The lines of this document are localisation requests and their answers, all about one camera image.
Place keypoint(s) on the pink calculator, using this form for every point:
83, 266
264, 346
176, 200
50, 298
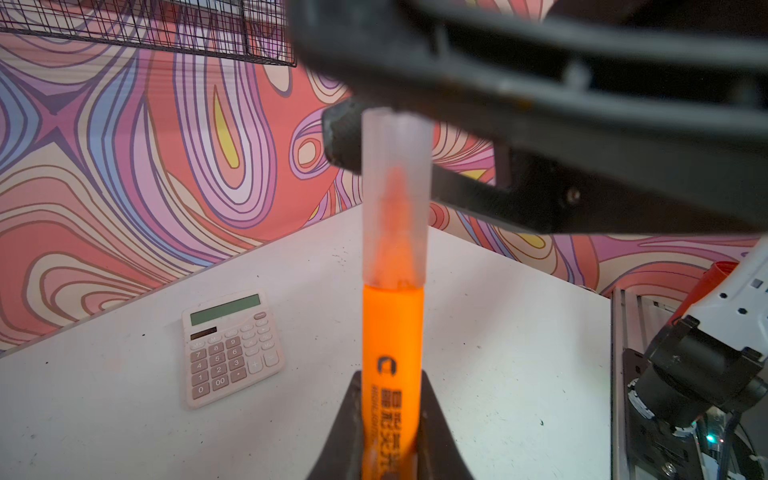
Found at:
230, 343

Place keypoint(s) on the orange pen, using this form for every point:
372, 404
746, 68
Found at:
392, 330

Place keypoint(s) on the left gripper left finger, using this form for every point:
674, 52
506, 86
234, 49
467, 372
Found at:
341, 455

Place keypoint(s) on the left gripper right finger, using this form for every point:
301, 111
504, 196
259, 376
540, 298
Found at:
438, 457

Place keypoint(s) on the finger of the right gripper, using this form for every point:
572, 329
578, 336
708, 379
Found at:
606, 117
508, 209

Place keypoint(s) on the black wire basket back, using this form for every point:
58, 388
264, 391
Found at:
251, 31

